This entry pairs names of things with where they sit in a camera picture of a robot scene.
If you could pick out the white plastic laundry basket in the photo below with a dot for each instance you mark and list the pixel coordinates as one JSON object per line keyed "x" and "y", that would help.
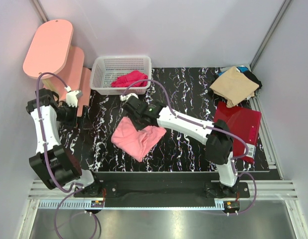
{"x": 107, "y": 69}

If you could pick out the pink three tier shelf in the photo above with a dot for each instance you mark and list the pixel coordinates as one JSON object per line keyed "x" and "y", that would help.
{"x": 51, "y": 51}

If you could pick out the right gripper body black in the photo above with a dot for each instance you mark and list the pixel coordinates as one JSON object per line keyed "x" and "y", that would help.
{"x": 137, "y": 124}

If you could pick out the red plastic folding board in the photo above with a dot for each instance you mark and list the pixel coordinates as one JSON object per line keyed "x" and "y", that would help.
{"x": 242, "y": 122}

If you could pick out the black folded garment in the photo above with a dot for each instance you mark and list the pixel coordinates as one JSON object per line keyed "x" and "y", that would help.
{"x": 253, "y": 78}

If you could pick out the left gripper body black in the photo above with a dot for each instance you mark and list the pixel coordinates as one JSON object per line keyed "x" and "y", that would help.
{"x": 80, "y": 121}

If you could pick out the magenta t shirt in basket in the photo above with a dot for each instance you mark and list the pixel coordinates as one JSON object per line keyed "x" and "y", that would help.
{"x": 126, "y": 80}

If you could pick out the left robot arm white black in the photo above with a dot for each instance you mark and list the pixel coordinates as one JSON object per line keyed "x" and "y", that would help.
{"x": 52, "y": 163}

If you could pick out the aluminium frame rail front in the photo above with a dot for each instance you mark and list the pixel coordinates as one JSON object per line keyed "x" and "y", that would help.
{"x": 259, "y": 190}

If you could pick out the light pink t shirt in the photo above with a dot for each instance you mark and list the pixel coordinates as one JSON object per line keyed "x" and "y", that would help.
{"x": 136, "y": 143}

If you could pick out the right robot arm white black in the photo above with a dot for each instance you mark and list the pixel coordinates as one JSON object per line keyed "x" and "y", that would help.
{"x": 218, "y": 145}

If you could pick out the left corner aluminium post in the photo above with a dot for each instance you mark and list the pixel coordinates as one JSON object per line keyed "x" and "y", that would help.
{"x": 39, "y": 10}

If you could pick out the beige folded t shirt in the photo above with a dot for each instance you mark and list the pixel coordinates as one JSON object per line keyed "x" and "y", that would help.
{"x": 235, "y": 86}

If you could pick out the right corner aluminium post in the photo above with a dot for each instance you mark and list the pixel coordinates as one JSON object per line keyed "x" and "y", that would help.
{"x": 270, "y": 32}

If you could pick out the blue folded garment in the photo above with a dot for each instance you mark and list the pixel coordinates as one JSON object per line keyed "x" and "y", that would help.
{"x": 240, "y": 69}

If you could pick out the corner aluminium post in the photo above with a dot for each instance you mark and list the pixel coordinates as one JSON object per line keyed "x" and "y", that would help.
{"x": 39, "y": 10}
{"x": 270, "y": 32}

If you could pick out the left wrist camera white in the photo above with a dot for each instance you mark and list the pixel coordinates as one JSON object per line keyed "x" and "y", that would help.
{"x": 72, "y": 97}

